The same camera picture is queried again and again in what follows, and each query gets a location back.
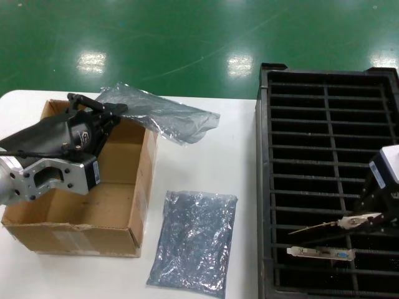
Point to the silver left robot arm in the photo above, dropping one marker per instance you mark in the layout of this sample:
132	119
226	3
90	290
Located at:
9	183

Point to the black slotted plastic container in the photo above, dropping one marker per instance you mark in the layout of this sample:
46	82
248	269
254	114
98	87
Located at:
265	155

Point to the left wrist camera silver bracket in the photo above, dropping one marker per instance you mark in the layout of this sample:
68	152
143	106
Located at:
71	177

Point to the graphics card with silver bracket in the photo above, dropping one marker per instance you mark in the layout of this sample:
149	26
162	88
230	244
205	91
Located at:
311	252

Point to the grey antistatic packaging bag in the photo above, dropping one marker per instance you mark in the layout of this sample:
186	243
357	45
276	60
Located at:
174	121

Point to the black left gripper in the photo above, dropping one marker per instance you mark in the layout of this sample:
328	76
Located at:
46	137

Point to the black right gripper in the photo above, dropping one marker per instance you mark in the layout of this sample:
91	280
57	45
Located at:
380	199

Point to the graphics card with black heatsink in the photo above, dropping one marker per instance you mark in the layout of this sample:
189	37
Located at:
352	221

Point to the brown cardboard box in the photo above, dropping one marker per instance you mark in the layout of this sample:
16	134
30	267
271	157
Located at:
78	236

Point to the empty grey antistatic bag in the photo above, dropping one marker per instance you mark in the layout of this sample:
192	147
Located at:
193	243

